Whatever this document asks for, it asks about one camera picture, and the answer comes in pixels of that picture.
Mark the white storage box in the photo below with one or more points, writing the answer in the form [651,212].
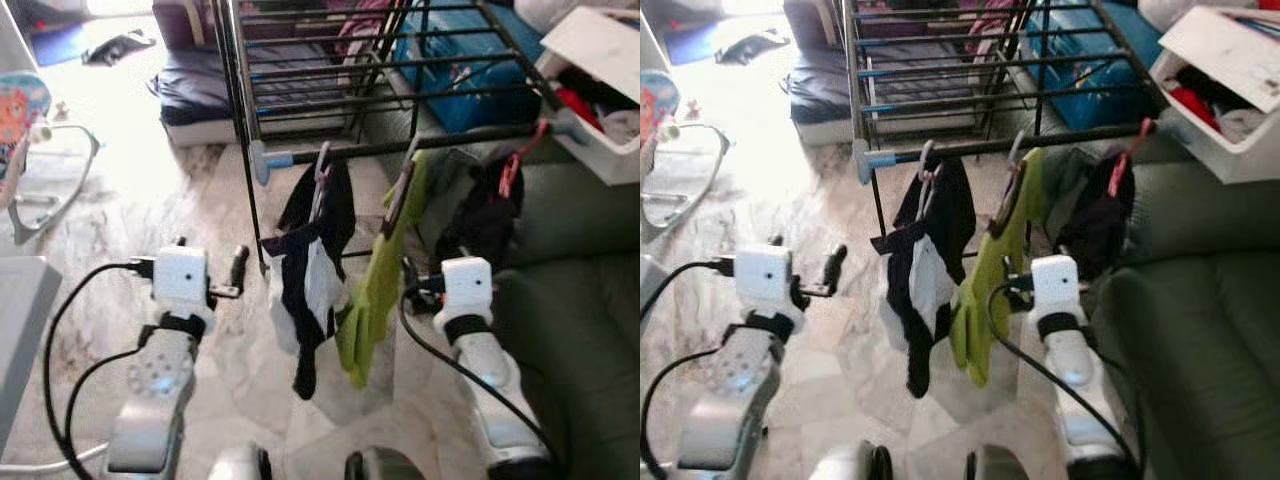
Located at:
[600,45]
[1220,45]

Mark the green garment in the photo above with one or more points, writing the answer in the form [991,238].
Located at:
[985,290]
[375,290]

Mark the brown hanger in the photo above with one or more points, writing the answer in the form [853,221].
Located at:
[398,205]
[1008,205]

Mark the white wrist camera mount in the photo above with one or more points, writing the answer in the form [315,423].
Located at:
[180,280]
[765,280]
[467,285]
[1055,285]

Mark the dark blue mattress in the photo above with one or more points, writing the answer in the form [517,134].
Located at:
[825,90]
[190,90]

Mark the colourful baby bouncer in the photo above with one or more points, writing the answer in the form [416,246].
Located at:
[20,110]
[655,110]

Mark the black and white garment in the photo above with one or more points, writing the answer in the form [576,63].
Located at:
[915,280]
[300,270]

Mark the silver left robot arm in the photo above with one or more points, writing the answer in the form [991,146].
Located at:
[735,385]
[160,380]

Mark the red cloth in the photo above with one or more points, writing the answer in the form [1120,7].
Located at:
[575,105]
[1192,105]

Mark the black hanging garment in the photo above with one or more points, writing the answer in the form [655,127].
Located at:
[1095,225]
[480,225]

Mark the pink plastic hanger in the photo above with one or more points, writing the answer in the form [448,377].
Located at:
[322,180]
[928,180]

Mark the blue floor mat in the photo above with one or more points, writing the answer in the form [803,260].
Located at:
[690,45]
[60,45]

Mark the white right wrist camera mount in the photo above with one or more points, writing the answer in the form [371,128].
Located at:
[1055,285]
[467,285]

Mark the pink patterned cloth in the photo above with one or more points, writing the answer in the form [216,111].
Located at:
[365,30]
[995,25]

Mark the grey robot leg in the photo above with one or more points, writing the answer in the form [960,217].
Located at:
[385,468]
[235,465]
[1000,468]
[845,465]

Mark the grey robot right leg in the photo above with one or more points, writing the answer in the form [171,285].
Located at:
[385,468]
[1000,468]

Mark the black cloth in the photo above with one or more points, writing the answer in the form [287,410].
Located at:
[120,48]
[750,48]

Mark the blue bag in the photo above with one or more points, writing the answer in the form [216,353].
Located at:
[470,100]
[1095,95]

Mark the black metal drying rack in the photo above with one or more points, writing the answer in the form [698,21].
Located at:
[262,162]
[865,160]

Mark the dark green leather sofa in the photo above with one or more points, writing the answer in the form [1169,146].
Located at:
[580,330]
[1200,330]

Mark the mauve pillow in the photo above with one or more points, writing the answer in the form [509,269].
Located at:
[810,25]
[180,25]

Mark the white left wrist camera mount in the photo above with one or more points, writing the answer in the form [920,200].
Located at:
[180,280]
[765,280]

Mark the grey robot left leg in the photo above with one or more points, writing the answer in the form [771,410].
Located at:
[235,465]
[845,465]

